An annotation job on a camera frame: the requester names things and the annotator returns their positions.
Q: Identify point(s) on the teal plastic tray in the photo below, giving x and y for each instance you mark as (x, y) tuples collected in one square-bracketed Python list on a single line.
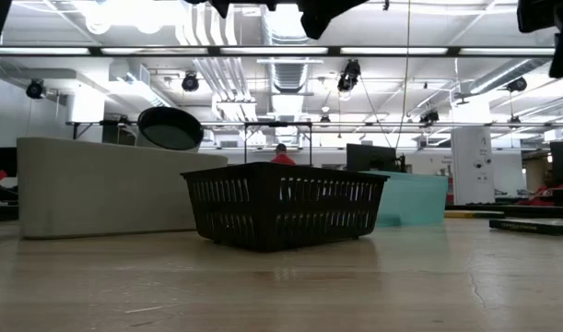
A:
[(419, 198)]

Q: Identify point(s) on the translucent white plastic container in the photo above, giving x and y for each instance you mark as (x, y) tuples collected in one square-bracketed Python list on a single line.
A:
[(101, 189)]

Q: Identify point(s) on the silver ventilation duct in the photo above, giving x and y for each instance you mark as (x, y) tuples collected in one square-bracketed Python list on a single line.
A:
[(290, 74)]

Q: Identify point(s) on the long grey horizontal rail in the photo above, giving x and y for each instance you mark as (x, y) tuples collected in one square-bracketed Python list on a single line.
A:
[(401, 124)]

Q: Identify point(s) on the person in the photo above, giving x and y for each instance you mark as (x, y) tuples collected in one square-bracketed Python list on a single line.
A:
[(541, 196), (282, 157)]

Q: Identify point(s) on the overhead LED light bar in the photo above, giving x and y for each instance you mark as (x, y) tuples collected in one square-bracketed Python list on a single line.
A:
[(281, 50)]

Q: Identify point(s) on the black metal frame stand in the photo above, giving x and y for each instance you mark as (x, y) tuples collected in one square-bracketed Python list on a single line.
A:
[(277, 124)]

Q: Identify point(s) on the black ceiling spotlight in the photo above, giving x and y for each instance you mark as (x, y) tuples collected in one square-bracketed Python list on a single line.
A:
[(517, 84), (349, 76), (35, 89), (190, 82), (429, 116)]

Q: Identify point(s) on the white square pillar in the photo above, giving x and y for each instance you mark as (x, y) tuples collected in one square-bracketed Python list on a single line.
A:
[(472, 166)]

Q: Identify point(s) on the black plastic slotted basket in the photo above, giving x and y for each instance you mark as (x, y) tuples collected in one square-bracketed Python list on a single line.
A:
[(262, 207)]

